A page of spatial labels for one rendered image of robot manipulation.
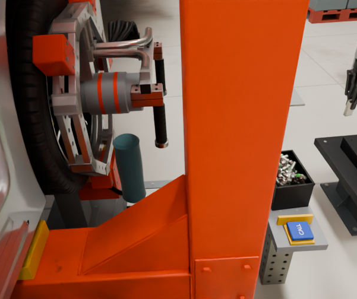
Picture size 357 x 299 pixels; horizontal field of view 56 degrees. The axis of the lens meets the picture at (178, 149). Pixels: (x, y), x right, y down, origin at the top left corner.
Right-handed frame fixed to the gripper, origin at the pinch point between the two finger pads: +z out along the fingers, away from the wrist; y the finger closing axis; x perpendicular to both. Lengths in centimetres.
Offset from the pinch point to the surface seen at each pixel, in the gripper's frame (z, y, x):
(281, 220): 20, -28, 41
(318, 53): 86, 195, -135
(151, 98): -25, -8, 78
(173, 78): 83, 189, 24
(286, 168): 11.5, -12.6, 31.7
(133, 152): -3, -4, 85
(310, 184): 11.4, -22.4, 27.9
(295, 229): 19, -33, 38
